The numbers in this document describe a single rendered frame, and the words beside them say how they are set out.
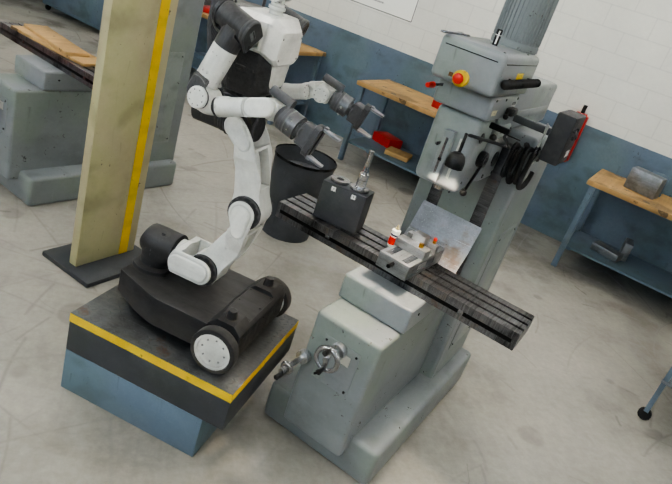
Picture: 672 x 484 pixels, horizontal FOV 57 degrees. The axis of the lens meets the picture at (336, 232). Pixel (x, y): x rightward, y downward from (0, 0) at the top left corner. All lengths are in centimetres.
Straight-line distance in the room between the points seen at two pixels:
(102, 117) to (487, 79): 201
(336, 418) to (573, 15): 502
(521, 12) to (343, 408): 176
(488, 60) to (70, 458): 219
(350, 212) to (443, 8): 463
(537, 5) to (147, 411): 229
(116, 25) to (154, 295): 137
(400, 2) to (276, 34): 519
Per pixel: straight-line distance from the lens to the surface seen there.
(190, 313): 263
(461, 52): 237
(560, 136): 271
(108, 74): 340
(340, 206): 284
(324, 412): 279
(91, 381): 295
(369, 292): 264
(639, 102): 668
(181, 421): 277
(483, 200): 301
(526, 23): 270
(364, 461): 289
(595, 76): 673
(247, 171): 247
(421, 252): 267
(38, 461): 279
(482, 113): 244
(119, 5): 334
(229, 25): 219
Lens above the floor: 206
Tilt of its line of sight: 24 degrees down
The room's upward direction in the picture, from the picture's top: 18 degrees clockwise
